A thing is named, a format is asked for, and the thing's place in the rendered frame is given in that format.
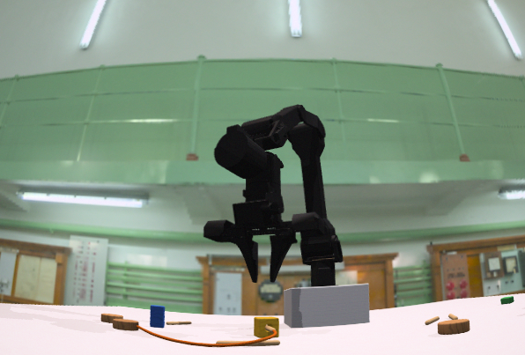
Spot small green block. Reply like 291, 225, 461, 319
500, 296, 514, 305

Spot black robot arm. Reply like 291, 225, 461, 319
214, 105, 344, 287

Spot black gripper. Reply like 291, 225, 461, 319
203, 181, 325, 283

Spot yellow wooden block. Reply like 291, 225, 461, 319
254, 317, 279, 338

